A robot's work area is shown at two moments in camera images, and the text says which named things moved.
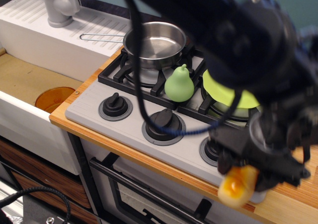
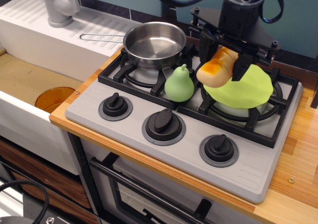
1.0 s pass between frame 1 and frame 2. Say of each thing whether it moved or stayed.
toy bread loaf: moved
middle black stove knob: stayed
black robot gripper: moved
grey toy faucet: stayed
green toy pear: stayed
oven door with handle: stayed
